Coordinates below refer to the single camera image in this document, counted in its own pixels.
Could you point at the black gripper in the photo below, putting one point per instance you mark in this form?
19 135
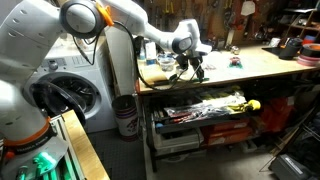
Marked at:
196 61

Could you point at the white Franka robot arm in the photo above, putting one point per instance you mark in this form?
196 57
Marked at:
26 40

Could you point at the brown wooden board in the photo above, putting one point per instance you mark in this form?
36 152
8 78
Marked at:
153 73

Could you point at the clear plastic bags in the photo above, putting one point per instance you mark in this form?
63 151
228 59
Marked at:
210 66

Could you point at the clear bag of tools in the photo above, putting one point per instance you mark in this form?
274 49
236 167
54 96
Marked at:
206 106

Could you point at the red and green toy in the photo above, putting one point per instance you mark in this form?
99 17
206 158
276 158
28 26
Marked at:
235 62

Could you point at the shiny metal part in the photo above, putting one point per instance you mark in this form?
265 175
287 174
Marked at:
235 50

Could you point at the black tool tray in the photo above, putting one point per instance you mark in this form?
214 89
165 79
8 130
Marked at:
200 123

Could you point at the orange cardboard box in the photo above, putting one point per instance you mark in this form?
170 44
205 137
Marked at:
230 137
230 125

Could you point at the wooden top workbench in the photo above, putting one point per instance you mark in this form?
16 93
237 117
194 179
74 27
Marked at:
260 63

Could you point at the yellow glove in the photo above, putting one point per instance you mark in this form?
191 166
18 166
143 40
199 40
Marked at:
253 104

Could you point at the small blue ball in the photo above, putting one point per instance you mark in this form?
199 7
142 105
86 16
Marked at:
159 125

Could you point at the white cabinet panel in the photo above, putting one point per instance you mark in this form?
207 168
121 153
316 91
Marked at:
121 66

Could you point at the white scraper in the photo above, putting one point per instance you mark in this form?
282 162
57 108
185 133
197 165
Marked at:
248 7

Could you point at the white plastic bucket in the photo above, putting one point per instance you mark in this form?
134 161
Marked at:
126 116

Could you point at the black cylinder cup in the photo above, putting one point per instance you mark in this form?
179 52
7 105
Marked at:
288 50

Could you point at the white front-load washing machine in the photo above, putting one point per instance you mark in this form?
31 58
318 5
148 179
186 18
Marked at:
100 110

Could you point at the pink disc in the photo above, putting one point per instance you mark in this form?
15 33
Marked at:
308 61

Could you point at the black tape roll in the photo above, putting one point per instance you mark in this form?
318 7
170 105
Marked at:
311 50

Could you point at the wooden cubby organizer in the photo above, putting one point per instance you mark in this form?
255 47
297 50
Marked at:
305 25

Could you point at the black floor box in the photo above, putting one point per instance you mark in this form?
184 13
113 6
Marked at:
288 168

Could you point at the light wooden plank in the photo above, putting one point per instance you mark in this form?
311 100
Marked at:
83 150

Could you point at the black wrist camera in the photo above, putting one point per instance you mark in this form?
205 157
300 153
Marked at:
182 62

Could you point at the pegboard tool wall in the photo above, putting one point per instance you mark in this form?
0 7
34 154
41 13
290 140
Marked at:
226 23

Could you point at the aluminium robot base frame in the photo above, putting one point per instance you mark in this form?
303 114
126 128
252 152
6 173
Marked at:
68 156

